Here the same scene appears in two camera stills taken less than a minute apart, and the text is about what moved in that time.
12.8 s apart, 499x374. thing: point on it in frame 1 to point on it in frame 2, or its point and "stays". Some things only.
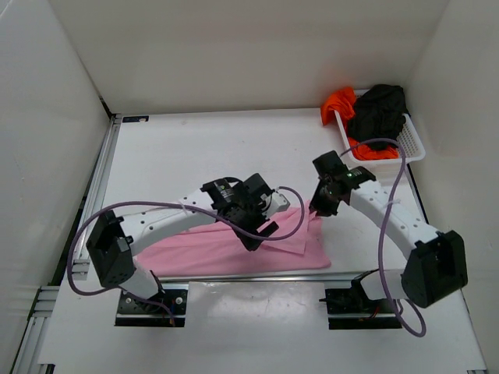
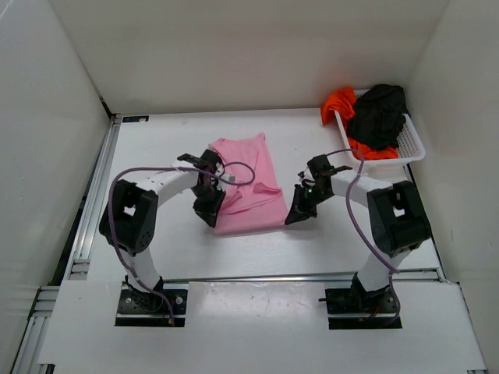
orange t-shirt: (341, 103) stays
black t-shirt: (379, 117) stays
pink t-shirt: (215, 250) to (254, 199)
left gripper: (261, 213) to (209, 213)
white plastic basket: (409, 145) stays
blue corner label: (136, 118) stays
